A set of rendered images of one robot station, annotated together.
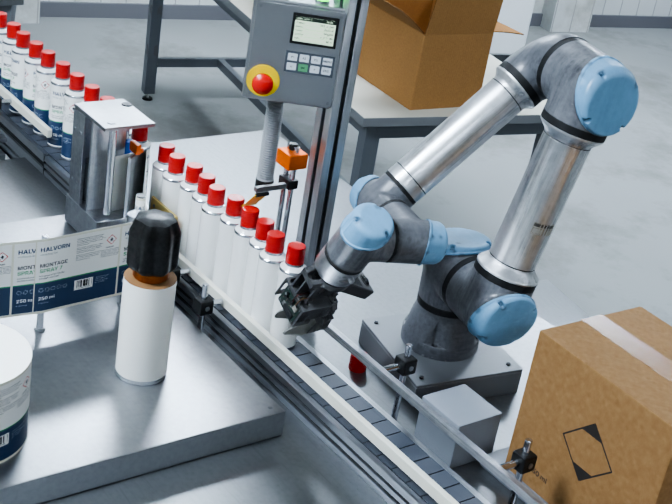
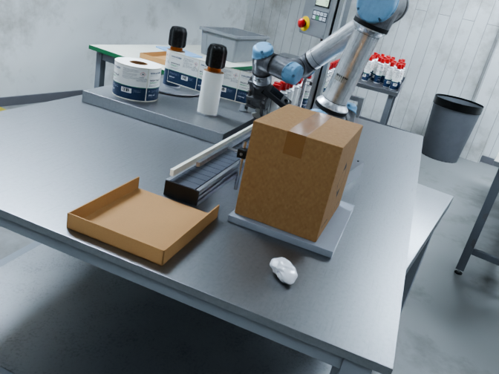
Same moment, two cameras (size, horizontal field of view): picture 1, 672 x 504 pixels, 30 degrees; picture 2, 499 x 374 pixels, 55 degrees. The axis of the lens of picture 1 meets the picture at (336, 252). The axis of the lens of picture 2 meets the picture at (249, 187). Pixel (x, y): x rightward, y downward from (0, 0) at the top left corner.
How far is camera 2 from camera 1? 190 cm
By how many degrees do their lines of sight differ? 51
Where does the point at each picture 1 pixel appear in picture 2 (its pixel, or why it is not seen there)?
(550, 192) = (345, 56)
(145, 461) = (163, 121)
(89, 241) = (226, 71)
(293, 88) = (312, 27)
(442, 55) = not seen: outside the picture
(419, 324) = not seen: hidden behind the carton
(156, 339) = (205, 94)
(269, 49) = (308, 9)
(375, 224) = (260, 47)
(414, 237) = (279, 62)
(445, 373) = not seen: hidden behind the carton
